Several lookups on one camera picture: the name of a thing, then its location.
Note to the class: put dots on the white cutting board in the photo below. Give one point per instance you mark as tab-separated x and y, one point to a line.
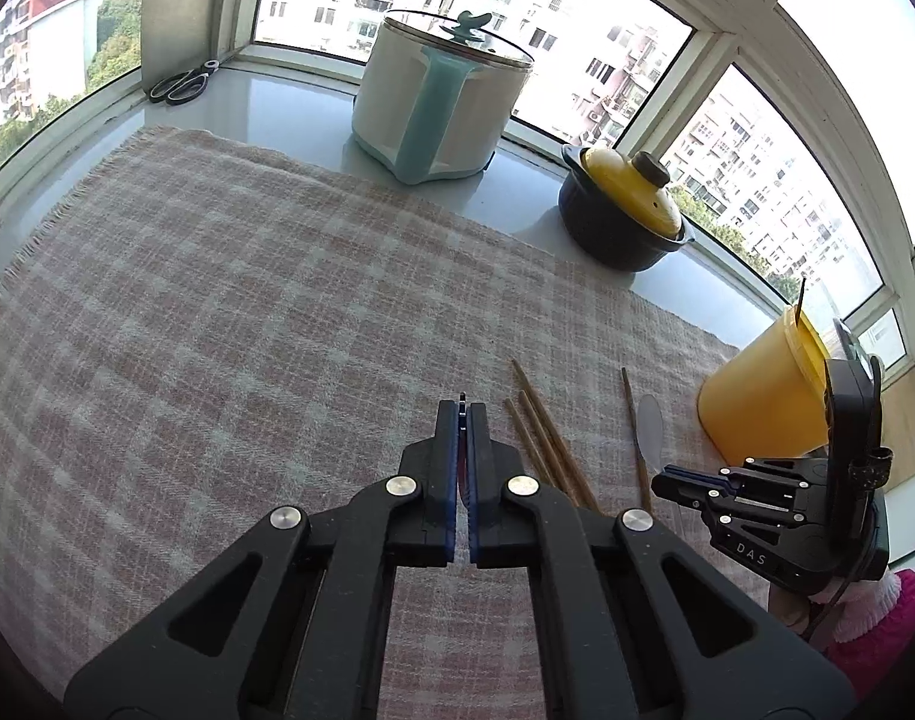
176	15

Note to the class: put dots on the white window frame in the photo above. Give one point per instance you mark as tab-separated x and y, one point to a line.
240	7

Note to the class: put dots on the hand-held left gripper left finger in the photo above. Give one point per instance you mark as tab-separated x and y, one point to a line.
450	480

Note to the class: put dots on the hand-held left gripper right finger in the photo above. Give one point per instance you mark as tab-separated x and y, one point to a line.
478	480

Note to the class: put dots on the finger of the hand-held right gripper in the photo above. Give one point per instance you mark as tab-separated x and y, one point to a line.
765	476
757	511

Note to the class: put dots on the dark clay pot yellow lid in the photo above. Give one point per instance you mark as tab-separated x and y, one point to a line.
607	225

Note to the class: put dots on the clear plastic spoon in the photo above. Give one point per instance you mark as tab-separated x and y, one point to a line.
649	427

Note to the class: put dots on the brown wooden chopstick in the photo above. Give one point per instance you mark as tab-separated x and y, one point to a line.
630	405
538	450
801	300
552	450
550	427

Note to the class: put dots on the pink checked cloth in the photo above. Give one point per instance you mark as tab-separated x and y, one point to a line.
202	315

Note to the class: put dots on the white teal pot glass lid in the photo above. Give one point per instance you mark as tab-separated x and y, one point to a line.
397	105

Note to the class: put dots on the person's right hand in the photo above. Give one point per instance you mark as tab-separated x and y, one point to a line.
862	600

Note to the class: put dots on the person's right forearm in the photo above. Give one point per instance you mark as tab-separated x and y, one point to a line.
907	607

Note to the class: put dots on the yellow plastic container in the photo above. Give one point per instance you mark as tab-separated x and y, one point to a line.
757	397

